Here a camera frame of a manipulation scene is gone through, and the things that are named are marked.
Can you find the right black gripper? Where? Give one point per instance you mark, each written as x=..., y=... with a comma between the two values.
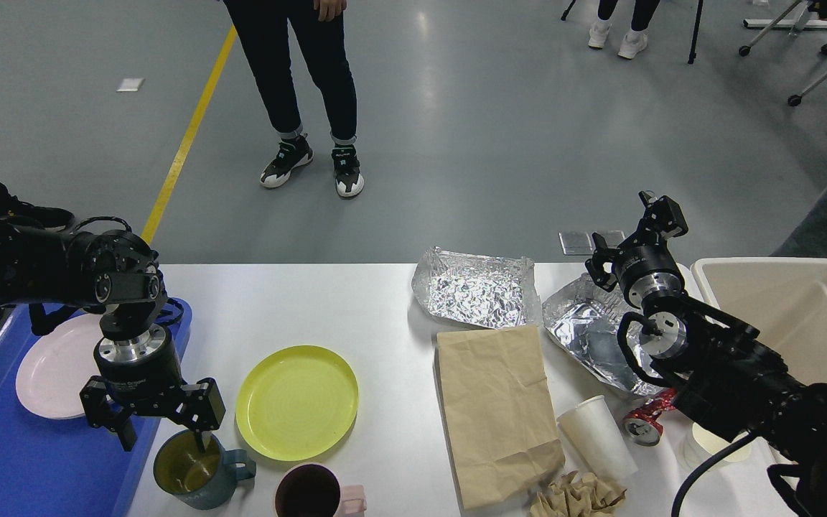
x=646, y=271

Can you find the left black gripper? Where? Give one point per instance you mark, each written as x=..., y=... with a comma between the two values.
x=144, y=374

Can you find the blue-green mug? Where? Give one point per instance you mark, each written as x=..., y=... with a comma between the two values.
x=201, y=478

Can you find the yellow plate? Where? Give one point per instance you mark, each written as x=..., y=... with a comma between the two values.
x=297, y=403

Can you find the pink mug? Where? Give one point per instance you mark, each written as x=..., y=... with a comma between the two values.
x=311, y=489

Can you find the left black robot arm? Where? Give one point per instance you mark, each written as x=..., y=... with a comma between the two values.
x=116, y=272

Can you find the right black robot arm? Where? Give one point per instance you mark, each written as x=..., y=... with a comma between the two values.
x=725, y=379

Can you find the metal floor plate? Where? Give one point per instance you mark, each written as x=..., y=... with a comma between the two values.
x=580, y=243

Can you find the crumpled foil sheet right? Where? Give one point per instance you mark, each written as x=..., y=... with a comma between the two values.
x=583, y=320

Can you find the crumpled foil sheet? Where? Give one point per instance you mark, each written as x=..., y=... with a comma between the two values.
x=583, y=320
x=477, y=290

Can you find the pink plate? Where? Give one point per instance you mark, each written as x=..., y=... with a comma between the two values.
x=57, y=367

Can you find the crumpled foil sheet left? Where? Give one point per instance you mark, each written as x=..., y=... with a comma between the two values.
x=477, y=290

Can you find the blue plastic tray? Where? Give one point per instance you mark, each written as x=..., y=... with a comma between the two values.
x=52, y=467

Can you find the crushed red can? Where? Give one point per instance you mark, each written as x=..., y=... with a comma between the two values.
x=641, y=424

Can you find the beige plastic bin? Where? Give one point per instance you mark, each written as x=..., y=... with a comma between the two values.
x=785, y=298

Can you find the white paper cup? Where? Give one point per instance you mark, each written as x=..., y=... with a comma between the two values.
x=593, y=432

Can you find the brown paper bag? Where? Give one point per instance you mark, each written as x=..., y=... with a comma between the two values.
x=498, y=413

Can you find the crumpled brown paper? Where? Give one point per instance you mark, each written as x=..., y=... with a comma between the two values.
x=576, y=494

